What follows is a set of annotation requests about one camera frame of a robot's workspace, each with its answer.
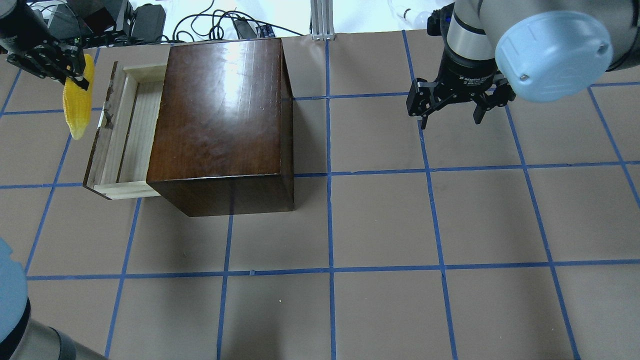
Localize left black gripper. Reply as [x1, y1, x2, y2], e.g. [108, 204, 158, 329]
[0, 10, 90, 91]

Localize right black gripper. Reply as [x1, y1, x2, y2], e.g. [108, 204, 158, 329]
[406, 47, 517, 130]

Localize yellow corn cob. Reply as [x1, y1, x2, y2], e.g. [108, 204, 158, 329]
[62, 54, 95, 141]

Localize wooden drawer with white handle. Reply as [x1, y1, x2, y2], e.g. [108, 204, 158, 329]
[82, 62, 167, 200]

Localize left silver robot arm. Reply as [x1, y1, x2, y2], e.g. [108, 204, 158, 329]
[0, 0, 105, 360]

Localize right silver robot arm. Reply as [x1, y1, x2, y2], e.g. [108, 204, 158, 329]
[406, 0, 640, 129]

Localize dark wooden drawer cabinet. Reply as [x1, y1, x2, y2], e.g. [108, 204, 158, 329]
[146, 38, 295, 217]

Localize black cables behind table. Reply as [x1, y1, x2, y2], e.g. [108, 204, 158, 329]
[30, 0, 306, 48]

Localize aluminium frame post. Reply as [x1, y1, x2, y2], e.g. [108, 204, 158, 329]
[310, 0, 336, 41]

